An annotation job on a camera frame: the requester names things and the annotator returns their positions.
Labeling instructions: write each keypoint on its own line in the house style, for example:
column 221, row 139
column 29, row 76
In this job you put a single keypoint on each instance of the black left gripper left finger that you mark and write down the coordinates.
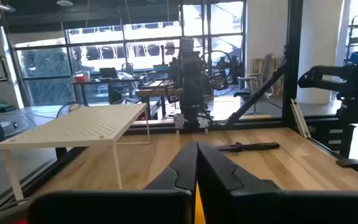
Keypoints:
column 172, row 177

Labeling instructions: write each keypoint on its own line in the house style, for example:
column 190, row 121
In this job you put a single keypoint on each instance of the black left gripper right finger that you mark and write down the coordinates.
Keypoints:
column 225, row 177

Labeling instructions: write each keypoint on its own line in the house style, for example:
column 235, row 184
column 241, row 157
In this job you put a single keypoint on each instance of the yellow fruit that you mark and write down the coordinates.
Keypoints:
column 199, row 207

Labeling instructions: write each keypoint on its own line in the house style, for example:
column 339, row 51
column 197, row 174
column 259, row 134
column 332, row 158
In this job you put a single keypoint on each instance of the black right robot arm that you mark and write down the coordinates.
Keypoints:
column 193, row 77

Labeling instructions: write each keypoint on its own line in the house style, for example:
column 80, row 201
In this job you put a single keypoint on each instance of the black kitchen knife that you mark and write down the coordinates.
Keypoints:
column 253, row 146

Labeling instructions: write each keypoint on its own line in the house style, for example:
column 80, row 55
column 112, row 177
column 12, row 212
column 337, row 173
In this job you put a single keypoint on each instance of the wooden workbench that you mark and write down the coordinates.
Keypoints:
column 154, row 90

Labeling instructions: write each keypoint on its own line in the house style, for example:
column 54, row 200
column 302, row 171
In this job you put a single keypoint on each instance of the silver aluminium bar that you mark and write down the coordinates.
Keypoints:
column 300, row 118

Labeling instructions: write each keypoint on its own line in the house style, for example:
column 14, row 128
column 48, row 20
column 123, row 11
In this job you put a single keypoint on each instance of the white office chair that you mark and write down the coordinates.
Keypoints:
column 259, row 81

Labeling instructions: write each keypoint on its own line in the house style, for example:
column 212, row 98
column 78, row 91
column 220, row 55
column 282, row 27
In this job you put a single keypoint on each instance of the white perforated metal shelf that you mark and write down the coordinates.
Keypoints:
column 79, row 127

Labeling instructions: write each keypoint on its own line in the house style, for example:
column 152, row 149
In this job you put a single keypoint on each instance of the dark office desk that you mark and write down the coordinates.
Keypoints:
column 104, row 81

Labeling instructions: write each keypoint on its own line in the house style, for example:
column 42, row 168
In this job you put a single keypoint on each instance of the black laptop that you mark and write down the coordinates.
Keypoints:
column 108, row 72

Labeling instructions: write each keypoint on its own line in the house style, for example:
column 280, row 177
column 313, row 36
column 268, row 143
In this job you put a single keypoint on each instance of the red container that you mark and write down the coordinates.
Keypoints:
column 80, row 78

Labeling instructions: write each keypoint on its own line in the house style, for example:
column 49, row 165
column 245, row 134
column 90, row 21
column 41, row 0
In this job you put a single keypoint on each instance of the black frame clamp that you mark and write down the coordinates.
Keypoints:
column 353, row 164

